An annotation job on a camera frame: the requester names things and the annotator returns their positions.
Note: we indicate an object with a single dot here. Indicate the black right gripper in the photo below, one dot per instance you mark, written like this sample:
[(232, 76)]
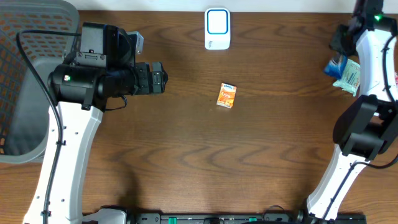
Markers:
[(336, 42)]

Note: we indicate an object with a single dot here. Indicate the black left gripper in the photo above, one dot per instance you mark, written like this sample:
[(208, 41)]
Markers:
[(157, 78)]

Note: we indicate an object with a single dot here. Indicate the blue Oreo cookie pack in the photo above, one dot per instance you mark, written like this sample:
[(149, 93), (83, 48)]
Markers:
[(336, 66)]

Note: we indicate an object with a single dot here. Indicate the mint green wipes pack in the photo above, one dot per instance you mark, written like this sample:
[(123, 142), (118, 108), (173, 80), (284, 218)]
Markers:
[(350, 79)]

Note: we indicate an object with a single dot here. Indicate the orange tissue pack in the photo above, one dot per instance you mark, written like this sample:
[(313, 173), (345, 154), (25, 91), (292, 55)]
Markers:
[(226, 95)]

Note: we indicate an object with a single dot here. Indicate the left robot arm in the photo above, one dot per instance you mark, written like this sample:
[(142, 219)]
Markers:
[(103, 67)]

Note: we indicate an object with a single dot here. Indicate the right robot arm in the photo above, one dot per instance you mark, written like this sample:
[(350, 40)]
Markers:
[(369, 126)]

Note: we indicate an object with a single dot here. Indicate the white barcode scanner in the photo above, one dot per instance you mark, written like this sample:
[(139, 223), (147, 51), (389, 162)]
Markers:
[(217, 28)]

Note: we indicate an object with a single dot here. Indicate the grey plastic mesh basket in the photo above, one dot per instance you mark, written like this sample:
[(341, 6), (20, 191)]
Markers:
[(24, 107)]

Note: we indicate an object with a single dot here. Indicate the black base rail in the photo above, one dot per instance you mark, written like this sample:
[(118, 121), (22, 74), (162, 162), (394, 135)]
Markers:
[(268, 218)]

